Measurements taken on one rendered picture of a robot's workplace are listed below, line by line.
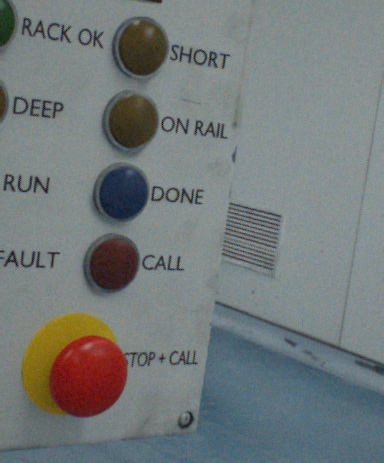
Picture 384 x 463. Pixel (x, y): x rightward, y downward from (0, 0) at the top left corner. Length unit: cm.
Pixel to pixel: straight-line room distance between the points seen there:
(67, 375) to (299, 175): 371
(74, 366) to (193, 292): 9
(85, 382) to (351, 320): 351
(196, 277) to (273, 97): 379
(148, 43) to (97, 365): 16
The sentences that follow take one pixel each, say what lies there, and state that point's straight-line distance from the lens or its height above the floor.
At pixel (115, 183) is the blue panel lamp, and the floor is 98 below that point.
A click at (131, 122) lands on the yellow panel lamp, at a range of 46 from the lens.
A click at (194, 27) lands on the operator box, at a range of 49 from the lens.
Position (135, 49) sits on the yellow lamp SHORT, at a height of 104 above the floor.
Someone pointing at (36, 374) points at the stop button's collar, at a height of 88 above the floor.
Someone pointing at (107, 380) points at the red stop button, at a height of 88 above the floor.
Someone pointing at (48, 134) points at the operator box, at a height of 100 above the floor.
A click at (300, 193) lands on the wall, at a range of 413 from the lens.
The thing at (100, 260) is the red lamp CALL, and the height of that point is 94.
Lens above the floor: 102
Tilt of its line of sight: 6 degrees down
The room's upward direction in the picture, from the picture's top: 8 degrees clockwise
